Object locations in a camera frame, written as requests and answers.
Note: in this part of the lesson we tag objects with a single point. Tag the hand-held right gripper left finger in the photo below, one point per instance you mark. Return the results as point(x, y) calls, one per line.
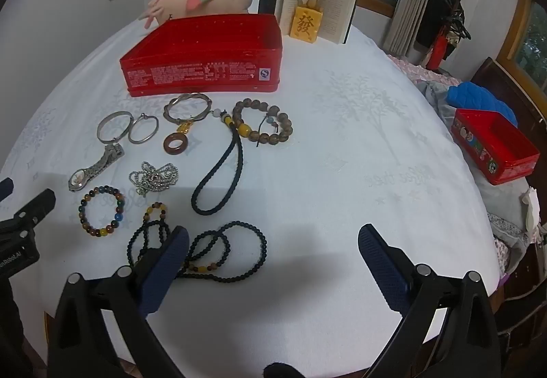
point(171, 258)

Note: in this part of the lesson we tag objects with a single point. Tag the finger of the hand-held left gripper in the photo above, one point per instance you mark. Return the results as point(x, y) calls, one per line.
point(38, 203)
point(5, 189)

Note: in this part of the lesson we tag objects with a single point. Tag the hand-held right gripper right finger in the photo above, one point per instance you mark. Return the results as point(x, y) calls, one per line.
point(380, 267)

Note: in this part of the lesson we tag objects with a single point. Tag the large red tin box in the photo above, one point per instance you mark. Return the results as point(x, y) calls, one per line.
point(201, 72)

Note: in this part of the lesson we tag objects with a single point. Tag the silver wristwatch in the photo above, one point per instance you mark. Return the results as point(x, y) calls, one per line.
point(79, 179)

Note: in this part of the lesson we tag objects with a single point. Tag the thick silver bangle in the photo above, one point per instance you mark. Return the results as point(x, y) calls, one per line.
point(100, 128)

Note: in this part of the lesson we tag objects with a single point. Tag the thin silver hoop bangle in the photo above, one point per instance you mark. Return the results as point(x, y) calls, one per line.
point(128, 131)

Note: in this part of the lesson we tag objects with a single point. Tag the small red tin box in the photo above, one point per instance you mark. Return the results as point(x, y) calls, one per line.
point(483, 155)

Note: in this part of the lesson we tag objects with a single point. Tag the white crumpled tissue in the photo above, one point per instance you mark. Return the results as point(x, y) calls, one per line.
point(530, 207)

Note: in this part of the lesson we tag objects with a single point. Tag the grey cloth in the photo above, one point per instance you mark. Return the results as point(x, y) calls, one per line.
point(433, 98)

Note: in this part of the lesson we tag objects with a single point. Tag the blue quilted cloth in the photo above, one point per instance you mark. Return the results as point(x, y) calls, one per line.
point(478, 98)

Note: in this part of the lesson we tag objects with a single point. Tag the pink floral quilt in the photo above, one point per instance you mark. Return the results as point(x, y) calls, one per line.
point(410, 68)

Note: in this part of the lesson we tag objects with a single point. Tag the dark wooden headboard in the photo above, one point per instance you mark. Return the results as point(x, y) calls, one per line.
point(504, 78)

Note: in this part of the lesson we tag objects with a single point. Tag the red fire extinguisher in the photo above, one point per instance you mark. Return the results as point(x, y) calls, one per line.
point(438, 48)

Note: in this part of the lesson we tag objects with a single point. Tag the mouse figurine on yellow block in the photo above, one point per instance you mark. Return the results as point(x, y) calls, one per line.
point(304, 23)

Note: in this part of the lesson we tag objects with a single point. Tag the black jacket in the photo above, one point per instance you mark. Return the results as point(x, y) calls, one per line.
point(438, 16)

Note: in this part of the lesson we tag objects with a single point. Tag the open white book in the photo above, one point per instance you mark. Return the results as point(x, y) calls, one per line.
point(342, 6)

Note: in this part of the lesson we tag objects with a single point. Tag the wooden framed side window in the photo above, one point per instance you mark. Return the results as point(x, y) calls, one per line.
point(534, 40)

